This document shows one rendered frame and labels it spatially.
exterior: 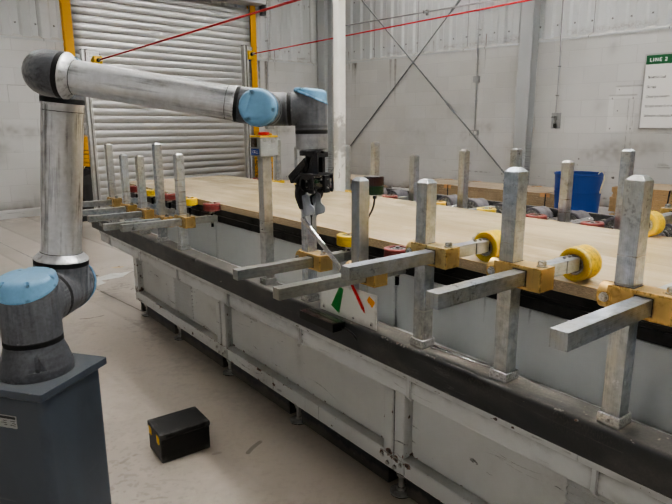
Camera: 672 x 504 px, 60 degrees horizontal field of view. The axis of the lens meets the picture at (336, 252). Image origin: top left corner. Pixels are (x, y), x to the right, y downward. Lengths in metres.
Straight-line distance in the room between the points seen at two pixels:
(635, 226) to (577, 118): 7.92
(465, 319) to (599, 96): 7.42
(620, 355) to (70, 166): 1.44
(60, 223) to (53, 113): 0.30
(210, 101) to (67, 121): 0.45
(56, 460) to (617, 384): 1.37
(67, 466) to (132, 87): 1.02
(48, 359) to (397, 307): 1.01
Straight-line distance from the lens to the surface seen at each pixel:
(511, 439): 1.43
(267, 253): 2.04
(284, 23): 11.61
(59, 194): 1.79
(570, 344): 0.92
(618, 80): 8.85
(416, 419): 1.99
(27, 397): 1.68
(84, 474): 1.88
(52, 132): 1.78
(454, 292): 1.07
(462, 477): 1.93
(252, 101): 1.47
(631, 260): 1.14
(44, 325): 1.71
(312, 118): 1.60
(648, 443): 1.21
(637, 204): 1.12
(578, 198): 7.13
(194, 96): 1.51
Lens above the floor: 1.25
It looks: 12 degrees down
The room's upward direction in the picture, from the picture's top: straight up
